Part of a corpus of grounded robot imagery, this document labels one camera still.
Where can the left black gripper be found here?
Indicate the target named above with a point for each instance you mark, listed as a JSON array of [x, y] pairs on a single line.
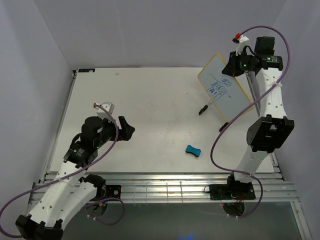
[[126, 132]]

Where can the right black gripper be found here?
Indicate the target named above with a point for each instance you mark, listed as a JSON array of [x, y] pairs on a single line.
[[231, 68]]

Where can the yellow framed small whiteboard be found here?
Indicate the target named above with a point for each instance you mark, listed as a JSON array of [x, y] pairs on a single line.
[[225, 92]]

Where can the blue whiteboard eraser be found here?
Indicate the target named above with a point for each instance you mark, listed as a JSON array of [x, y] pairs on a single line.
[[193, 151]]

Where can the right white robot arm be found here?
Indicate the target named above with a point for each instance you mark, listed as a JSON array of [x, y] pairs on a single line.
[[272, 127]]

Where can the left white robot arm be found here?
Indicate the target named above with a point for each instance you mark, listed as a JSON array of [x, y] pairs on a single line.
[[71, 191]]

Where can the left blue corner label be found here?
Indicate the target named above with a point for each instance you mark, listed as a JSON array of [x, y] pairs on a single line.
[[86, 70]]

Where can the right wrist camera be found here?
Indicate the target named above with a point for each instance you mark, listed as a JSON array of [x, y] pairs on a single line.
[[241, 41]]

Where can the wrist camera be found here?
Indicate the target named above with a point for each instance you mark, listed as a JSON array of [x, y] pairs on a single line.
[[241, 41], [104, 110]]

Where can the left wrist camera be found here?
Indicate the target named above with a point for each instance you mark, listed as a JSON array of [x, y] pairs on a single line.
[[104, 110]]

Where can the wire whiteboard stand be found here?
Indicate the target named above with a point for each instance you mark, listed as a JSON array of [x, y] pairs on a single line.
[[205, 107]]

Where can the aluminium frame rails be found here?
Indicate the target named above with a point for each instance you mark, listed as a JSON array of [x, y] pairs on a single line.
[[162, 104]]

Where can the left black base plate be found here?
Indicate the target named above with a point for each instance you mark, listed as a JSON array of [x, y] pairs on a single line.
[[108, 191]]

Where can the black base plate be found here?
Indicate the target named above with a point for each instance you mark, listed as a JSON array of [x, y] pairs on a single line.
[[108, 191], [226, 192]]

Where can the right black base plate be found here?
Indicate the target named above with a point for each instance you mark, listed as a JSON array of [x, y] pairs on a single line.
[[226, 192]]

